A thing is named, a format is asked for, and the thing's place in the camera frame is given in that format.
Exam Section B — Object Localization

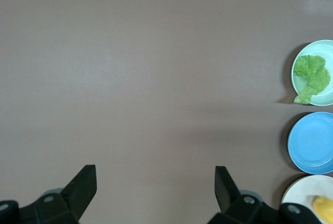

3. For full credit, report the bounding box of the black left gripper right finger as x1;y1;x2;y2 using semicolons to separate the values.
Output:
208;166;323;224

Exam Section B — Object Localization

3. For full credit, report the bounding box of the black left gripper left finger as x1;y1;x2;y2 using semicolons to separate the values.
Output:
0;165;97;224

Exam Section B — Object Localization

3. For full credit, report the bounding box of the yellow lemon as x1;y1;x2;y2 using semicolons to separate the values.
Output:
313;195;333;222

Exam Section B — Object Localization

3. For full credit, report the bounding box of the green lettuce leaf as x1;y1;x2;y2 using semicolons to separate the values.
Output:
293;55;331;105

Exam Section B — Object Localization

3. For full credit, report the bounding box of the cream round plate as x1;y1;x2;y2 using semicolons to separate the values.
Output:
280;175;333;224

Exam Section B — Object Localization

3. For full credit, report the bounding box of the blue round plate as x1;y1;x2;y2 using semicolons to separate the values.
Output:
287;111;333;175

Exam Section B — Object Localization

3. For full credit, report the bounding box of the pale green round plate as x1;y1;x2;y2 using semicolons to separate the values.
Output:
291;39;333;106

